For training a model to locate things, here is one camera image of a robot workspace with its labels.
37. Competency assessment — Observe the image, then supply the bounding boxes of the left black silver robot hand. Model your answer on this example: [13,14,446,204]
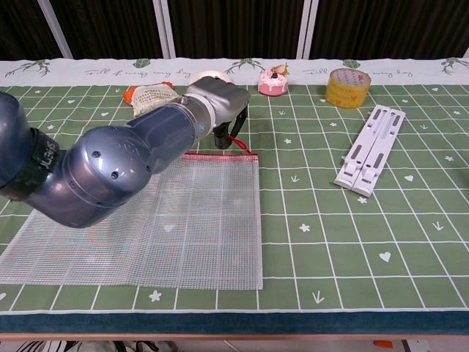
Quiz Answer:
[182,77,251,150]

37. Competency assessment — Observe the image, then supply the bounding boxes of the clear mesh zipper pouch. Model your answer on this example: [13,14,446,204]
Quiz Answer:
[0,135,264,290]

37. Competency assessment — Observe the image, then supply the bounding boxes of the green checkered tablecloth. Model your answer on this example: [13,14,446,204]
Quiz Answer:
[0,57,469,333]

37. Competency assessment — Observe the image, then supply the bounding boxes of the pink toy cake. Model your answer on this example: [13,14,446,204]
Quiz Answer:
[257,62,291,98]

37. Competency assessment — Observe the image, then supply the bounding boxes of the yellow tape roll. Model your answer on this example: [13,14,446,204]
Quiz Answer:
[325,67,372,110]

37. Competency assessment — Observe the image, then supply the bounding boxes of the white folding laptop stand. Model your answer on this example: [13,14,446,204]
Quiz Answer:
[333,104,407,196]

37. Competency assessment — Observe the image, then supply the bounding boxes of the aluminium partition post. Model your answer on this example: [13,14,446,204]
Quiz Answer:
[295,0,319,59]
[152,0,177,59]
[36,0,74,59]

